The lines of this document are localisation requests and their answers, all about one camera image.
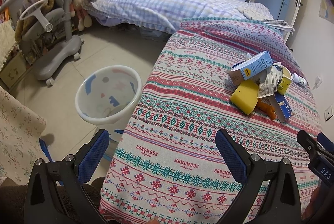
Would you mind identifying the dark blue biscuit box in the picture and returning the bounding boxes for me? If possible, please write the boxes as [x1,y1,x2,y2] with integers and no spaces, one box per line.
[268,92,293,123]

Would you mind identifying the orange peel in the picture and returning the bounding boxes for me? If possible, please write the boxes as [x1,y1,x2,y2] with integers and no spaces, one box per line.
[256,99,276,121]

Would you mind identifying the paper wrapper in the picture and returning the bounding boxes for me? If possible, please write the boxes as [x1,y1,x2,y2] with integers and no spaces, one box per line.
[258,62,292,99]

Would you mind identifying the yellow snack box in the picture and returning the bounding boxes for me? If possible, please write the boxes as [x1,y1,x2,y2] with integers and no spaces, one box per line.
[230,79,259,116]

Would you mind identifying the white patterned trash bin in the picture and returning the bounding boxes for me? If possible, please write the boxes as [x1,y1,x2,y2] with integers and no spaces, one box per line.
[75,65,143,161]

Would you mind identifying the right hand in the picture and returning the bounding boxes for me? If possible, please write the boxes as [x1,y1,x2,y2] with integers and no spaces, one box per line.
[302,184,333,223]

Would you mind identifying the floral cloth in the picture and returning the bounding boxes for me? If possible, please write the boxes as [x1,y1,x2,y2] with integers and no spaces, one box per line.
[0,88,48,186]

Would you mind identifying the patterned knit blanket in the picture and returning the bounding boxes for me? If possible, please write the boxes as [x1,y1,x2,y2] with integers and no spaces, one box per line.
[100,18,321,223]

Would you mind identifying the grey office chair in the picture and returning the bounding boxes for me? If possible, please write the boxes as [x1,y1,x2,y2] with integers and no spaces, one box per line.
[19,0,84,87]

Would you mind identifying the wall socket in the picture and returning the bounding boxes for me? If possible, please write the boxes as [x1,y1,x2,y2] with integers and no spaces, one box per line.
[324,105,333,122]

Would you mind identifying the blue lanyard strap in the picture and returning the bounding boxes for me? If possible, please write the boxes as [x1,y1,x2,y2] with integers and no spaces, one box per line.
[38,137,65,187]

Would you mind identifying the white wall charger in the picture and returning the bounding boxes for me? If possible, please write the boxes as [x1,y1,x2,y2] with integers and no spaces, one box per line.
[312,76,323,89]

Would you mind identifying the wall map poster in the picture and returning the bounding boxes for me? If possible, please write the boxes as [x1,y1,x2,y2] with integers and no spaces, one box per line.
[319,0,334,24]

